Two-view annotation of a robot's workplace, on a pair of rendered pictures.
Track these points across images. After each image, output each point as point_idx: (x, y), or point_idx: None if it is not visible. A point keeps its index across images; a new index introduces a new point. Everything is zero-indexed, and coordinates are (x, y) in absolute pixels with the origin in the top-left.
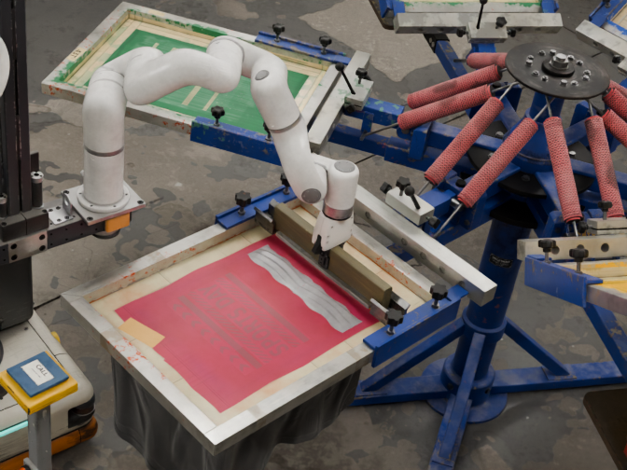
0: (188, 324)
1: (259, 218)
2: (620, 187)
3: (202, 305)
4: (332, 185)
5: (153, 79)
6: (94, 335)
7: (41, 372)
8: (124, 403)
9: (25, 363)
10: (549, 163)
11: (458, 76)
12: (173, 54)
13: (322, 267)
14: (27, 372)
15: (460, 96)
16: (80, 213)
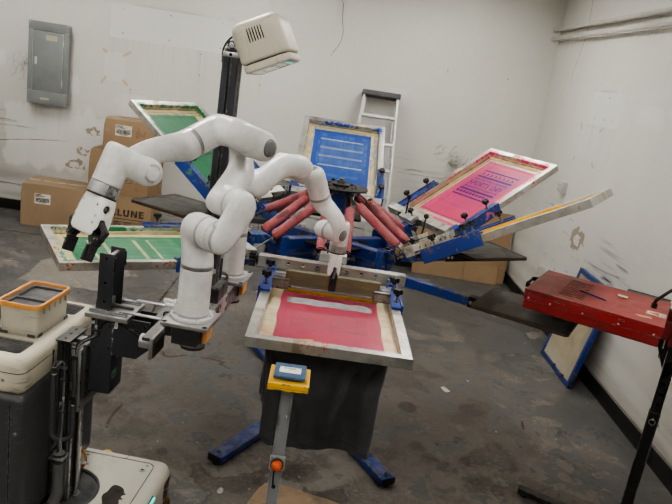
0: (312, 331)
1: (276, 283)
2: (375, 242)
3: (304, 323)
4: None
5: (272, 175)
6: (285, 348)
7: (292, 369)
8: (274, 412)
9: (278, 369)
10: None
11: (286, 207)
12: (277, 159)
13: (331, 291)
14: (286, 372)
15: (304, 210)
16: (231, 282)
